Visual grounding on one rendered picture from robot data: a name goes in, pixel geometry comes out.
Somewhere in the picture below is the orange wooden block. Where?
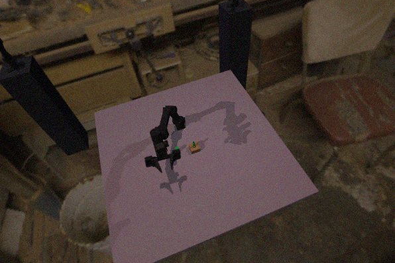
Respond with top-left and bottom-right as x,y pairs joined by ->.
189,142 -> 201,154

